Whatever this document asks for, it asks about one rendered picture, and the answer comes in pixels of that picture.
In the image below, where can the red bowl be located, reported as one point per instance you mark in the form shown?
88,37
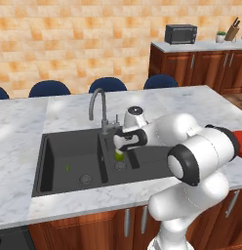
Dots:
241,143

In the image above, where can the brown wooden cupboard run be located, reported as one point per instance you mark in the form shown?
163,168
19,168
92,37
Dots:
197,68

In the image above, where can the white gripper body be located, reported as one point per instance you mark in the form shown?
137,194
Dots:
119,150

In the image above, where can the white pot with green plant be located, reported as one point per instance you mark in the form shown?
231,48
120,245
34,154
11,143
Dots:
220,37

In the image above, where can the brown wooden cupboard door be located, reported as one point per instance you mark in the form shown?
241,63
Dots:
80,232
223,231
149,234

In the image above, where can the green lime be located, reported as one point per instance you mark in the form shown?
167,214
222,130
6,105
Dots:
119,158

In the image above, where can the wooden knife block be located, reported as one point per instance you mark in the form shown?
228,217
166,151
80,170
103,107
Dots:
232,32

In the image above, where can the small green lemon wedge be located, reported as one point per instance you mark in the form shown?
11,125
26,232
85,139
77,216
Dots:
67,167

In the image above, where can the grey curved tap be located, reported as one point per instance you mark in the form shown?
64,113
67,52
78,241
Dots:
103,107

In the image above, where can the black dishwasher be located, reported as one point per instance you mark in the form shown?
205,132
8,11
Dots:
12,239

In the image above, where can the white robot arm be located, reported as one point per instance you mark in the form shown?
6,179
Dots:
197,156

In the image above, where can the navy blue chair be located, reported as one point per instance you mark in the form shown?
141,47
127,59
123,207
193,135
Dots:
0,93
160,81
107,85
49,89

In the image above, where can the black toaster oven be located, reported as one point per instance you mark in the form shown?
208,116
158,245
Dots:
180,33

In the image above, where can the dark grey double sink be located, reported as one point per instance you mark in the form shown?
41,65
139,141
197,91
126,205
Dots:
74,156

